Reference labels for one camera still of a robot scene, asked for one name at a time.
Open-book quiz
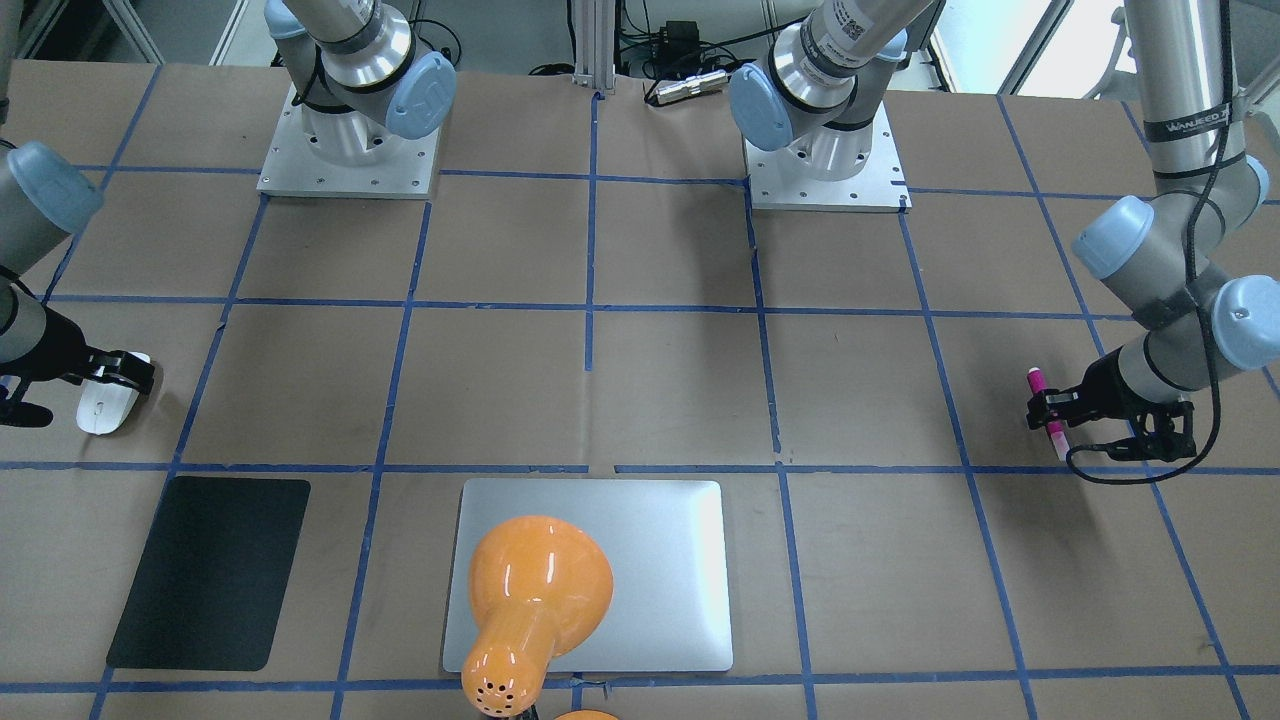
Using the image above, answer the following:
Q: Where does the orange desk lamp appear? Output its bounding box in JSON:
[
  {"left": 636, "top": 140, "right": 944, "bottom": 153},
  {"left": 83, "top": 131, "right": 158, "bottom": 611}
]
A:
[{"left": 461, "top": 515, "right": 614, "bottom": 719}]

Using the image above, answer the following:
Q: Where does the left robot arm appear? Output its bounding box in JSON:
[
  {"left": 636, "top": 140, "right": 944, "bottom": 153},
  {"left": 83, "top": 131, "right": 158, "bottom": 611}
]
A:
[{"left": 728, "top": 1, "right": 1277, "bottom": 429}]

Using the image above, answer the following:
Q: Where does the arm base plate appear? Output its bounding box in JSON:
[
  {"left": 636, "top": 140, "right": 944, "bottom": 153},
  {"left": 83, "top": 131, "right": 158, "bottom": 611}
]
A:
[
  {"left": 256, "top": 88, "right": 443, "bottom": 201},
  {"left": 742, "top": 104, "right": 913, "bottom": 213}
]

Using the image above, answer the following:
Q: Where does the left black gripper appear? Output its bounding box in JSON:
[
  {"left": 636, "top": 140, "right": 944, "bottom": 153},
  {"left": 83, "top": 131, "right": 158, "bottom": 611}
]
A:
[{"left": 1027, "top": 355, "right": 1137, "bottom": 430}]

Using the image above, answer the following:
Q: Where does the silver laptop notebook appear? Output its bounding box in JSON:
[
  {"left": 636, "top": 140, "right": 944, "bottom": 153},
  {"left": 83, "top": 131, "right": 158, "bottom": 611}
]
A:
[{"left": 442, "top": 478, "right": 733, "bottom": 674}]

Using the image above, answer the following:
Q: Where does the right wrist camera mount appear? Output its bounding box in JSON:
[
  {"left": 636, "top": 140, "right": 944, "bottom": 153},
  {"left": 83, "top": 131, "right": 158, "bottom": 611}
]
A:
[{"left": 1, "top": 378, "right": 52, "bottom": 429}]

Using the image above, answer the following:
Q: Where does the white computer mouse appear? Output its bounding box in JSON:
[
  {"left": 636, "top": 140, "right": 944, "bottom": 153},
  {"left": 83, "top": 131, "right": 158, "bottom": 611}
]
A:
[{"left": 76, "top": 352, "right": 151, "bottom": 436}]

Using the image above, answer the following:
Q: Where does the black mousepad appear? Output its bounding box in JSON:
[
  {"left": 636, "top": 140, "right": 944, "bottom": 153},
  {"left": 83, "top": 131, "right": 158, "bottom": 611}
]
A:
[{"left": 106, "top": 475, "right": 311, "bottom": 673}]

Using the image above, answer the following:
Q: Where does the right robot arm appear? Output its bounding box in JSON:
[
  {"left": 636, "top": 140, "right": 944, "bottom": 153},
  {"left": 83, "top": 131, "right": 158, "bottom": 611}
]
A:
[{"left": 1, "top": 1, "right": 457, "bottom": 425}]

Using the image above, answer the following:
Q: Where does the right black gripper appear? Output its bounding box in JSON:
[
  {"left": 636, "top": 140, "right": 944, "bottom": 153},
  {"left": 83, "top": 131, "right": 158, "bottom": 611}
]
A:
[{"left": 29, "top": 334, "right": 156, "bottom": 396}]

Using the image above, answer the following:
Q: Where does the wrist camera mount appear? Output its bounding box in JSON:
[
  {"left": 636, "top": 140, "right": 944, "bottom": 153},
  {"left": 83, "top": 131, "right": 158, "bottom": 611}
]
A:
[
  {"left": 1, "top": 378, "right": 52, "bottom": 429},
  {"left": 1128, "top": 400, "right": 1198, "bottom": 462}
]

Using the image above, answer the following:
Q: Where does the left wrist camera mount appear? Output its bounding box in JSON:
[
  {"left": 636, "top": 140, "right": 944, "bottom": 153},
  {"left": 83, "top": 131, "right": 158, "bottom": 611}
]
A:
[{"left": 1128, "top": 400, "right": 1198, "bottom": 462}]

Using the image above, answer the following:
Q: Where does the pink pen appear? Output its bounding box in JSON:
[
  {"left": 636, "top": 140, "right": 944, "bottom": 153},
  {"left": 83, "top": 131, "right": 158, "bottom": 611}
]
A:
[{"left": 1027, "top": 366, "right": 1071, "bottom": 462}]

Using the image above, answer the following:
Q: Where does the aluminium frame post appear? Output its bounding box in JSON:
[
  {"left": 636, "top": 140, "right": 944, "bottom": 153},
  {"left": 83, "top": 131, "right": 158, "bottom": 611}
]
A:
[{"left": 570, "top": 1, "right": 618, "bottom": 96}]

